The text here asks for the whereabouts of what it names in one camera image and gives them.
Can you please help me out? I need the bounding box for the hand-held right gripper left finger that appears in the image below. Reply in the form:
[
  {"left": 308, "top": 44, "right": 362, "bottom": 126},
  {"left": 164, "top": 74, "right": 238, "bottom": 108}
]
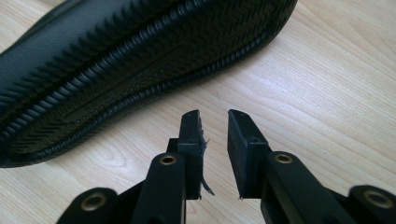
[{"left": 166, "top": 109, "right": 216, "bottom": 201}]

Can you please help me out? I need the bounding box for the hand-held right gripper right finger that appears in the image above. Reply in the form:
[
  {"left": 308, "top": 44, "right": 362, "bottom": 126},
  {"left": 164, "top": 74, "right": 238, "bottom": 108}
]
[{"left": 227, "top": 108, "right": 274, "bottom": 200}]

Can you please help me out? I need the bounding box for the black shoe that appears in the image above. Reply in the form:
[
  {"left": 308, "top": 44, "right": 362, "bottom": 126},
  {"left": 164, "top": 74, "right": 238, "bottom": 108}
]
[{"left": 0, "top": 0, "right": 299, "bottom": 169}]

